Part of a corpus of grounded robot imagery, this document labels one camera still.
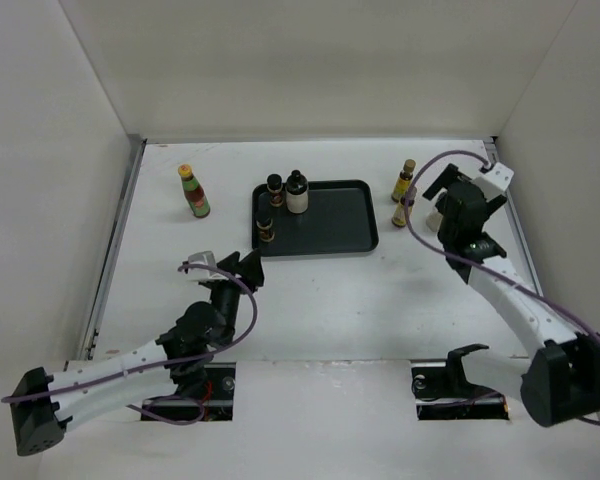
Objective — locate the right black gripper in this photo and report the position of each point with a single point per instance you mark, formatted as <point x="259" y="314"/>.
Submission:
<point x="441" y="182"/>

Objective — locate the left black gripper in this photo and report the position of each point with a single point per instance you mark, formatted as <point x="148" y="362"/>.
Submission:
<point x="248" y="268"/>

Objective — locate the small spice jar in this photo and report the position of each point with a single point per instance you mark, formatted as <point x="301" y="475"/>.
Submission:
<point x="274" y="186"/>
<point x="264" y="224"/>

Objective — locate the white powder shaker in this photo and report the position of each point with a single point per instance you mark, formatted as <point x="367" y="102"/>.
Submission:
<point x="296" y="188"/>
<point x="434" y="218"/>

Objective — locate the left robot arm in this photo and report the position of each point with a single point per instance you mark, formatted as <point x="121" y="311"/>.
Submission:
<point x="45" y="406"/>

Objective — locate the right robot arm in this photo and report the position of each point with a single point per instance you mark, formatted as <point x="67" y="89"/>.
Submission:
<point x="559" y="380"/>

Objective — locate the rear yellow label bottle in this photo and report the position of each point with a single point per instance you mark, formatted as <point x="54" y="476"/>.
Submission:
<point x="403" y="181"/>

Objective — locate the yellow label bottle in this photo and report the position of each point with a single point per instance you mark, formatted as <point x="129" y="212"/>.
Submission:
<point x="403" y="181"/>
<point x="404" y="208"/>

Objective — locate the front yellow label bottle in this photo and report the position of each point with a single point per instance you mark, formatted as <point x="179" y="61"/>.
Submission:
<point x="404" y="208"/>

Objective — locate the red chili sauce bottle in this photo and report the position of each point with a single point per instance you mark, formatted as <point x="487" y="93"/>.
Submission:
<point x="193" y="192"/>

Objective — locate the black plastic tray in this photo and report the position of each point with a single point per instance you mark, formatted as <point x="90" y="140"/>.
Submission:
<point x="340" y="219"/>

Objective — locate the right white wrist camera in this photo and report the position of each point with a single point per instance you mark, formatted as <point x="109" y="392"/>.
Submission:
<point x="494" y="182"/>

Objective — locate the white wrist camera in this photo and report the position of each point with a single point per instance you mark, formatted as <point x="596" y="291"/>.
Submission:
<point x="494" y="182"/>
<point x="204" y="267"/>

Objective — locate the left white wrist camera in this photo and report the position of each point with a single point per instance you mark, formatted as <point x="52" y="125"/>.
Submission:
<point x="204" y="267"/>

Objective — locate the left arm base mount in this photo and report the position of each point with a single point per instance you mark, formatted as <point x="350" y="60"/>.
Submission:
<point x="213" y="398"/>

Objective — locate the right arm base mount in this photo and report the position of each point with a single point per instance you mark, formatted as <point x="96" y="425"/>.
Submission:
<point x="443" y="393"/>

